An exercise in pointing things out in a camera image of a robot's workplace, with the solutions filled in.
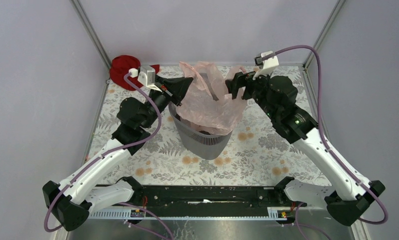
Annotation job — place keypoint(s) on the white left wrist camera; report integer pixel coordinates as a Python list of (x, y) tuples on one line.
[(146, 75)]

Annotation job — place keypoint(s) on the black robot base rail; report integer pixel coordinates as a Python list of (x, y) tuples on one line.
[(160, 196)]

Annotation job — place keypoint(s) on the aluminium frame post right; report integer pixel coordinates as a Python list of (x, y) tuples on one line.
[(325, 30)]

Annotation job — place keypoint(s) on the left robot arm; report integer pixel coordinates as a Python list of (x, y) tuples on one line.
[(70, 201)]

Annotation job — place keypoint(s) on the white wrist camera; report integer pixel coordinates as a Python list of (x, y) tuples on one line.
[(266, 63), (146, 75)]

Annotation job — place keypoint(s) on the floral patterned table mat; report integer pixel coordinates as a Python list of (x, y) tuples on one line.
[(255, 154)]

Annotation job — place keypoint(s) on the aluminium frame post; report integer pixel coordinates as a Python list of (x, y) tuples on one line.
[(90, 30), (325, 30)]

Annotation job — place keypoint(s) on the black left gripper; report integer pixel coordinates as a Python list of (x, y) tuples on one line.
[(174, 88)]

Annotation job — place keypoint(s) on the red crumpled cloth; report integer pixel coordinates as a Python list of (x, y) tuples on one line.
[(120, 66)]

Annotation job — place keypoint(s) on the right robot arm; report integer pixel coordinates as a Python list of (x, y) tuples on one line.
[(350, 193)]

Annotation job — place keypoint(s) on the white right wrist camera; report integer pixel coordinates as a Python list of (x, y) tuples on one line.
[(266, 63)]

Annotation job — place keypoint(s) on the pink plastic trash bag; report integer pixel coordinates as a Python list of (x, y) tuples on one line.
[(208, 106)]

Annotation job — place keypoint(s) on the white slotted cable duct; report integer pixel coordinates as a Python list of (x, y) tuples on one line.
[(231, 212)]

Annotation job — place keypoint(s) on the aluminium frame post left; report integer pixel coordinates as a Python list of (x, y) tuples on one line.
[(90, 30)]

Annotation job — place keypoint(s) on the grey slotted trash bin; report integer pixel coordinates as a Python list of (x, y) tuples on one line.
[(201, 143)]

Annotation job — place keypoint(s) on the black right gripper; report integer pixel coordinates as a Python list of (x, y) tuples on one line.
[(233, 85)]

